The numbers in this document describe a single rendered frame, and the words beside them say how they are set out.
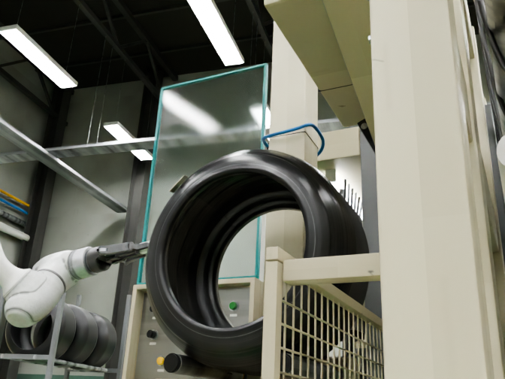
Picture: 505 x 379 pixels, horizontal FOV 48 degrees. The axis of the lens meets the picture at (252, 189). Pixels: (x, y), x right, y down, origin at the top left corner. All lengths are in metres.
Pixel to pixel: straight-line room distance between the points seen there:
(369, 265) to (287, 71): 1.35
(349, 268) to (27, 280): 1.13
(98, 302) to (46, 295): 10.62
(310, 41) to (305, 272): 0.79
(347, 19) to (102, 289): 11.30
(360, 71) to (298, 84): 0.60
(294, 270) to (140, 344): 1.67
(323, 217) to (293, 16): 0.46
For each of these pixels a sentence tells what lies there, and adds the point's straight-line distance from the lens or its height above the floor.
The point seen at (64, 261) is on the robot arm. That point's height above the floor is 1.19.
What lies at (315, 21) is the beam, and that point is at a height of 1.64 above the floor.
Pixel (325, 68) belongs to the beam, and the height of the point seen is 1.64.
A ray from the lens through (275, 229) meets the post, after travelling 1.74.
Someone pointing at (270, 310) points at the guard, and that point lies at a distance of 0.72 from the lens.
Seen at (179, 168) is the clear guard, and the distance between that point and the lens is 2.47.
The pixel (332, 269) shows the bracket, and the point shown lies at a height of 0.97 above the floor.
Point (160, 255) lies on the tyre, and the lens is 1.45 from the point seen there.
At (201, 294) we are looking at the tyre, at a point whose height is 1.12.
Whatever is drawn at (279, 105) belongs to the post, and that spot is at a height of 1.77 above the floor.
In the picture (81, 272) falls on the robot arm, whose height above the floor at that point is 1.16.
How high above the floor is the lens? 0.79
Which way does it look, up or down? 22 degrees up
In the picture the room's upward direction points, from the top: 3 degrees clockwise
